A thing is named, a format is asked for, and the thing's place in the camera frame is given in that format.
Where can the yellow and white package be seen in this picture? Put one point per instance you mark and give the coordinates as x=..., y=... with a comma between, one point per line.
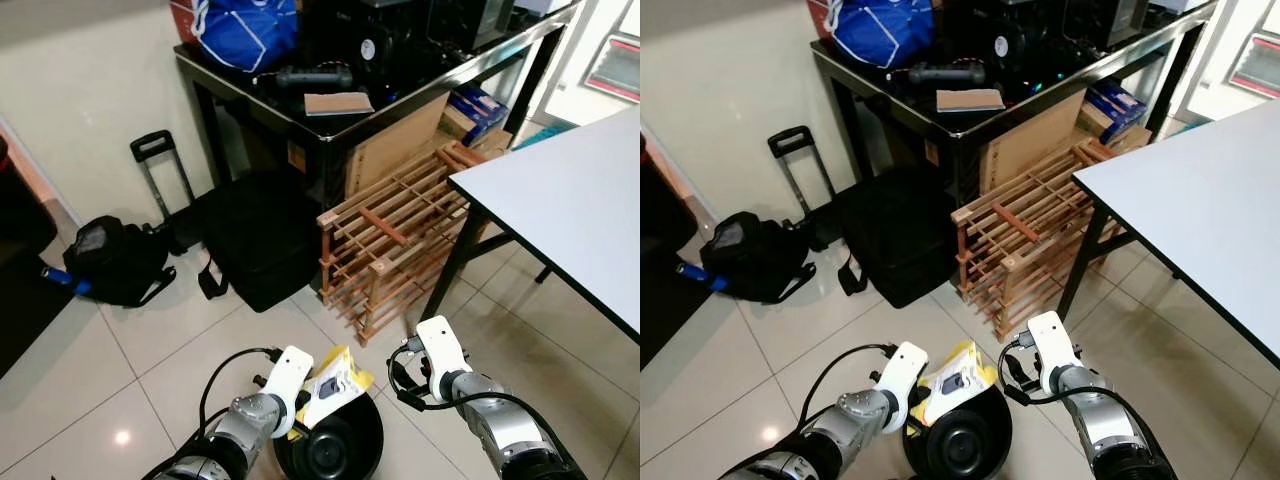
x=955, y=385
x=335, y=385

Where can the small black bucket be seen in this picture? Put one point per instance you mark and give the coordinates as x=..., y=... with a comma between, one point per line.
x=960, y=445
x=330, y=450

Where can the wooden slatted rack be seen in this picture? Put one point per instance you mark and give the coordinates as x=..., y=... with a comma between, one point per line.
x=385, y=240
x=1020, y=240

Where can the black trolley suitcase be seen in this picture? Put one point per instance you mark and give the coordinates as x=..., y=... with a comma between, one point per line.
x=260, y=240
x=900, y=235

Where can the black backpack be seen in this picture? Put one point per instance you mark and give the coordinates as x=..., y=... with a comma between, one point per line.
x=115, y=260
x=755, y=255

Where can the blue cylinder bottle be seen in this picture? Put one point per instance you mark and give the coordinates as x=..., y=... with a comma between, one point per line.
x=65, y=281
x=700, y=276

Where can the brown cardboard sheet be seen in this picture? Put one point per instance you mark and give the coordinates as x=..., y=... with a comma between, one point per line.
x=395, y=150
x=1030, y=145

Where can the grey table with black legs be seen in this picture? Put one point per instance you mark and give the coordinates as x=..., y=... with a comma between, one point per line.
x=570, y=200
x=1200, y=200

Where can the brown flat cardboard box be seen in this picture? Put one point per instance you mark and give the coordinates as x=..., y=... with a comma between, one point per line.
x=338, y=103
x=970, y=100

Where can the blue printed carton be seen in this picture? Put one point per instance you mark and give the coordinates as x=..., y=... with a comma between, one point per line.
x=485, y=108
x=1118, y=102

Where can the black glossy desk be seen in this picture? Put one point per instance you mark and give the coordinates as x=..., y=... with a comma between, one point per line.
x=925, y=100
x=285, y=100

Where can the black cylindrical speaker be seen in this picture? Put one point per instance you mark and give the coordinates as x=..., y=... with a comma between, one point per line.
x=948, y=74
x=315, y=77

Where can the black computer case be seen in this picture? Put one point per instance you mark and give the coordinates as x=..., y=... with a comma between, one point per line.
x=1055, y=40
x=420, y=40

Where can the blue fabric bag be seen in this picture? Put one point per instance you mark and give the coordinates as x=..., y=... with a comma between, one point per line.
x=880, y=32
x=245, y=35

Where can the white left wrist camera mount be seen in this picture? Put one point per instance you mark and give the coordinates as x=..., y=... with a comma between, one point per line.
x=905, y=372
x=290, y=375

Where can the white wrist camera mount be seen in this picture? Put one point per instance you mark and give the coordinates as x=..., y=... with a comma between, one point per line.
x=290, y=375
x=1052, y=340
x=905, y=372
x=440, y=345

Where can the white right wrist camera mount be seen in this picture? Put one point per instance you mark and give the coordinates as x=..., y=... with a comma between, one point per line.
x=440, y=345
x=1052, y=340

